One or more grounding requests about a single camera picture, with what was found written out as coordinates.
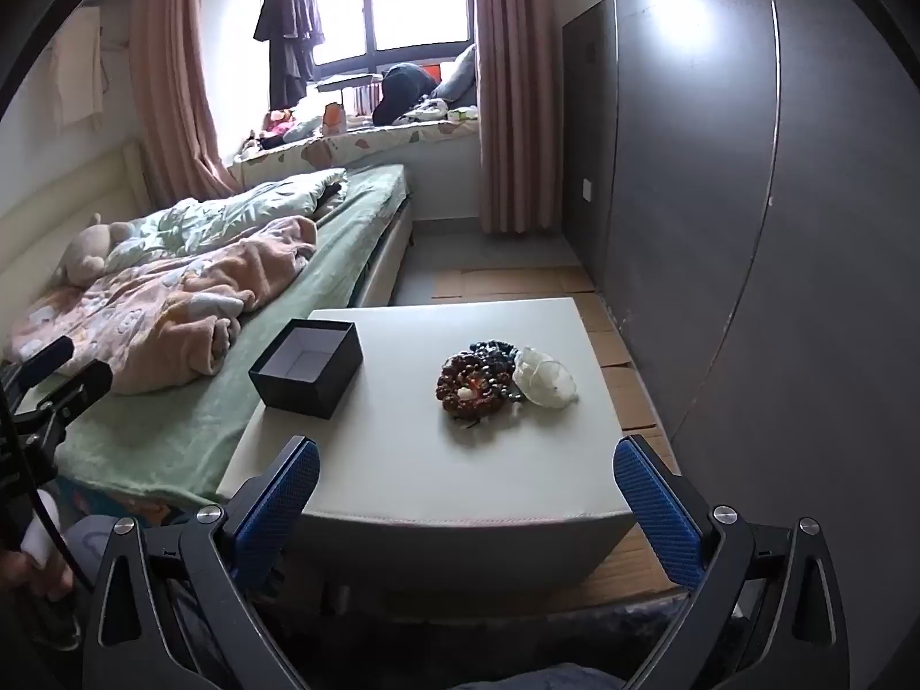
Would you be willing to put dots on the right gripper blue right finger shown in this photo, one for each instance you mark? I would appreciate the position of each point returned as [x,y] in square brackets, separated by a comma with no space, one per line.
[675,529]

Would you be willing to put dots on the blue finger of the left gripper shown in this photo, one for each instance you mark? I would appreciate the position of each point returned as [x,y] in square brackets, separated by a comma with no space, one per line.
[45,362]
[80,392]

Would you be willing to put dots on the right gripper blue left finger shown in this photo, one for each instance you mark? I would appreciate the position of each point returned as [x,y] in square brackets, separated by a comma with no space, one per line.
[263,512]

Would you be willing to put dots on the white flower hair accessory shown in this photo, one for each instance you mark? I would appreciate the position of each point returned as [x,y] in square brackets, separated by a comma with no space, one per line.
[543,380]

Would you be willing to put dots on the black jewelry box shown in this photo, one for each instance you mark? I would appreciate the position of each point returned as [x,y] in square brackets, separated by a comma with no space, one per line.
[308,366]

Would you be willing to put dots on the person's left hand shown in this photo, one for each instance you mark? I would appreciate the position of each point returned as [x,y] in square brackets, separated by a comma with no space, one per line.
[30,558]

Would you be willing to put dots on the pink fleece blanket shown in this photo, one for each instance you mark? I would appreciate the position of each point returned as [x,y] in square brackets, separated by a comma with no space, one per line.
[169,322]

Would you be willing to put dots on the beige plush toy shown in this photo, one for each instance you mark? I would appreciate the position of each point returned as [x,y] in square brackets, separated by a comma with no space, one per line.
[84,260]

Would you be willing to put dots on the cream bed headboard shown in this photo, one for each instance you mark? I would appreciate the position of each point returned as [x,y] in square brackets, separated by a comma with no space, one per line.
[37,231]

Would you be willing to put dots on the bed with green sheet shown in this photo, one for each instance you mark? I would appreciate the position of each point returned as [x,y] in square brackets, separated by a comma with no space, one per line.
[174,444]

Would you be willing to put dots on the light green floral quilt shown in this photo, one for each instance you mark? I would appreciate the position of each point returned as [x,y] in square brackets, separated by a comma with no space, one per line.
[192,227]

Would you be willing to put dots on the white square table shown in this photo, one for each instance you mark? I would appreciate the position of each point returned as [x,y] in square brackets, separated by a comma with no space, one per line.
[524,502]

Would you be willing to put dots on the left pink curtain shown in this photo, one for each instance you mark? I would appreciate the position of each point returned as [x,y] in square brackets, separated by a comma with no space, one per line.
[166,65]

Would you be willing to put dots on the pink curtain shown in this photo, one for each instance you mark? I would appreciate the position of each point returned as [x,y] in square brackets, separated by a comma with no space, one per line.
[518,88]
[166,65]

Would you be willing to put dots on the beige hanging garment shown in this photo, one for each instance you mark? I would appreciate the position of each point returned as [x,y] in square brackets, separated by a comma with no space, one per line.
[76,71]

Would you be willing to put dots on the floral window seat cushion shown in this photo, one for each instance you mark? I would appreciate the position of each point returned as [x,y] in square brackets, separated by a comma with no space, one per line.
[346,150]

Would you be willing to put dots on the pink toy on sill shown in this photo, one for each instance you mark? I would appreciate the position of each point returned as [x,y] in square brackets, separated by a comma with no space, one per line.
[274,127]

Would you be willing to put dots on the orange item on sill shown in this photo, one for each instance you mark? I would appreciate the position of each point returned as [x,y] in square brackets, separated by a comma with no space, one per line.
[335,120]

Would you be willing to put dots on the dark grey wardrobe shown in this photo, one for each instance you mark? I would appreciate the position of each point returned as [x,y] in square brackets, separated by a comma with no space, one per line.
[754,234]

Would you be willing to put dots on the hanging dark clothes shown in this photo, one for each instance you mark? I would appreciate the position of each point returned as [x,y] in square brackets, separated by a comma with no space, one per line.
[292,29]

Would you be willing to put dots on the black bag on sill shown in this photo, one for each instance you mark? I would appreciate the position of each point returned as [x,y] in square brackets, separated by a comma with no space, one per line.
[403,86]

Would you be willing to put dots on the grey pillow on sill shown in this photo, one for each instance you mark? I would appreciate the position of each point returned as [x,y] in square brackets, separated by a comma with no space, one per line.
[460,89]

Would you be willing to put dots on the window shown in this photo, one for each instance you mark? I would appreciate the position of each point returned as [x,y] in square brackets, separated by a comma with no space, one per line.
[372,35]

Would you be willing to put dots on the right pink curtain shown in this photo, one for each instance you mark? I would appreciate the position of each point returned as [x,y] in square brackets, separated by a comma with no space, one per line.
[518,88]

